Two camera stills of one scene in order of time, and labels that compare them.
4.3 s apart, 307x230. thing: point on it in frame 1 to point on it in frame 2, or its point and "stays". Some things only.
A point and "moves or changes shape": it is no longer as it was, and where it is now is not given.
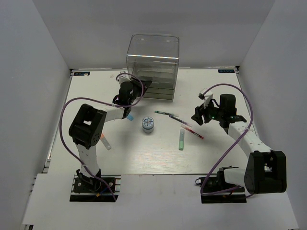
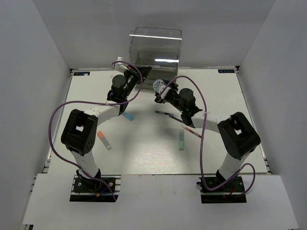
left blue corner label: [81, 73] stays
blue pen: [180, 120] stays
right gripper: [200, 111] to [174, 86]
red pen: [192, 132] stays
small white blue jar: [147, 124] to [157, 82]
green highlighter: [182, 139] stays
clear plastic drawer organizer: [154, 57] moves or changes shape
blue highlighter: [130, 117] stays
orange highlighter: [105, 142] stays
